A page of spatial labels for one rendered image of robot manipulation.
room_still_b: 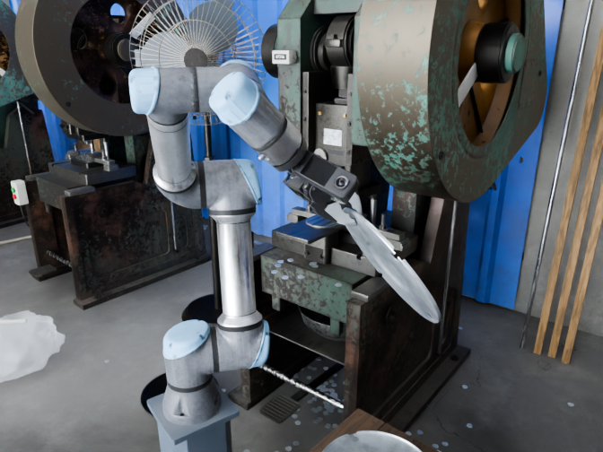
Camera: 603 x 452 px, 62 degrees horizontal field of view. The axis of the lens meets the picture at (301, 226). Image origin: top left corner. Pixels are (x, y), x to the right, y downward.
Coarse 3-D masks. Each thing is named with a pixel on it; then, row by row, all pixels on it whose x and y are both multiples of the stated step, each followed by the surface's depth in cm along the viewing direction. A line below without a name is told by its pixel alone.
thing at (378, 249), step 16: (368, 224) 90; (368, 240) 99; (384, 240) 87; (368, 256) 112; (384, 256) 99; (384, 272) 108; (400, 272) 93; (400, 288) 104; (416, 288) 90; (416, 304) 101; (432, 304) 89; (432, 320) 99
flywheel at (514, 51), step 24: (480, 0) 144; (504, 0) 152; (480, 24) 133; (504, 24) 129; (480, 48) 130; (504, 48) 129; (480, 72) 133; (504, 72) 132; (480, 96) 154; (504, 96) 162; (480, 144) 156
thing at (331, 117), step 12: (324, 108) 165; (336, 108) 162; (324, 120) 166; (336, 120) 163; (324, 132) 167; (336, 132) 164; (324, 144) 169; (336, 144) 165; (324, 156) 168; (336, 156) 167; (348, 168) 165; (360, 168) 169; (360, 180) 171
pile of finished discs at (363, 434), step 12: (360, 432) 133; (372, 432) 134; (384, 432) 133; (336, 444) 130; (348, 444) 130; (360, 444) 130; (372, 444) 130; (384, 444) 130; (396, 444) 130; (408, 444) 130
